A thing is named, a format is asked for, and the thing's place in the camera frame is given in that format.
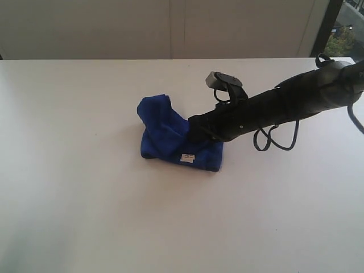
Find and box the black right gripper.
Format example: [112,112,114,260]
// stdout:
[188,83,300,143]

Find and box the blue cloth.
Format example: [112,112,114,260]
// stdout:
[136,94,224,172]

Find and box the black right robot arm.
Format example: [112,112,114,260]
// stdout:
[187,59,363,143]

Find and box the green tree outside window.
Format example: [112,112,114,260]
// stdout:
[324,26,355,57]

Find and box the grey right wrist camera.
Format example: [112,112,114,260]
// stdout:
[205,72,248,104]

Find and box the black window frame post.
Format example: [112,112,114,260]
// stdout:
[309,0,344,57]

